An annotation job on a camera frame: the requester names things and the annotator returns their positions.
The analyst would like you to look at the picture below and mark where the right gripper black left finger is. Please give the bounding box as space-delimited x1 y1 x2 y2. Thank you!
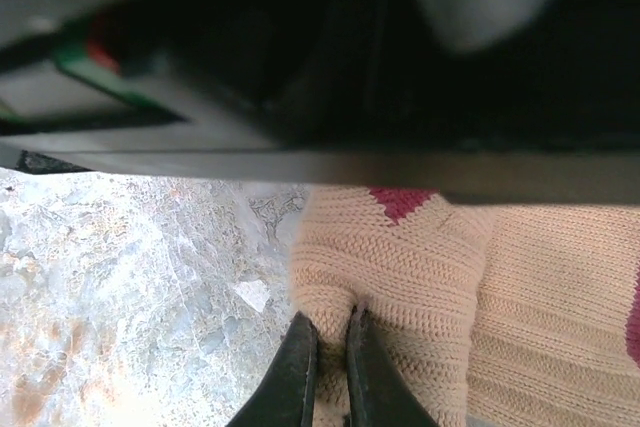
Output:
224 310 320 427

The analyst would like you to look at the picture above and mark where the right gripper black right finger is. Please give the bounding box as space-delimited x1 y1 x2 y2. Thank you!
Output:
343 304 432 427

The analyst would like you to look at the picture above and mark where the beige sock with red toe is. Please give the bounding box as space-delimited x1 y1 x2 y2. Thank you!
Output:
288 185 640 427

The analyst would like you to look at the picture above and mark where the marble pattern table cover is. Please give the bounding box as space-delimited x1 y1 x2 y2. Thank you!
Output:
0 164 312 427

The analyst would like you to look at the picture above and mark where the aluminium front rail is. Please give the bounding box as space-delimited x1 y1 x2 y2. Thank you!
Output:
0 81 640 208

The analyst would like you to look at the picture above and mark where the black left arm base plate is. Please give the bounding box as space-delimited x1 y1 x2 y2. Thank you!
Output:
189 91 640 156

